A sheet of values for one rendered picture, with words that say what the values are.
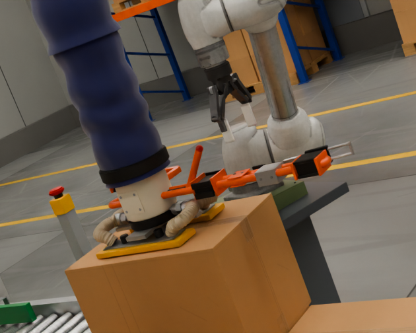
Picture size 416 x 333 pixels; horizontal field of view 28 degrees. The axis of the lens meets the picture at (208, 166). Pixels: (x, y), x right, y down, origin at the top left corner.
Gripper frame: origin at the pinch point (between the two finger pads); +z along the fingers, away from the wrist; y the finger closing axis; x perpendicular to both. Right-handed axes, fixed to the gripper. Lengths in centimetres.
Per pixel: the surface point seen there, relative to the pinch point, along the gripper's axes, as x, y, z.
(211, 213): -24.8, -5.0, 25.2
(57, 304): -141, -30, 63
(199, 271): -17.7, 19.2, 33.5
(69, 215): -132, -48, 30
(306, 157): 18.2, 1.4, 11.4
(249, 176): -0.3, 3.4, 13.2
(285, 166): 9.7, -0.6, 13.5
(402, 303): 23, -15, 67
